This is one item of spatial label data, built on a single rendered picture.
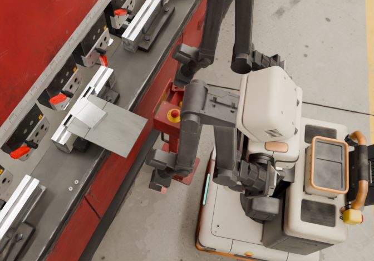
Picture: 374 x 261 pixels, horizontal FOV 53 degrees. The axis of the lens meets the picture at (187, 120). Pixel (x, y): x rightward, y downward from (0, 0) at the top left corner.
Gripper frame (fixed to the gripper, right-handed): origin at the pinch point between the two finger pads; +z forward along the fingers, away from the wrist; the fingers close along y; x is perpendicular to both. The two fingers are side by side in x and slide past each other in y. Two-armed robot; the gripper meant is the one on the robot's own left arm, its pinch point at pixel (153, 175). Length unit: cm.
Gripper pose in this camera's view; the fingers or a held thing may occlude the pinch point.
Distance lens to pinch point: 143.1
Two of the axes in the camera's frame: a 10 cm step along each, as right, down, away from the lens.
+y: -1.8, 8.8, -4.4
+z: -4.9, 3.1, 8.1
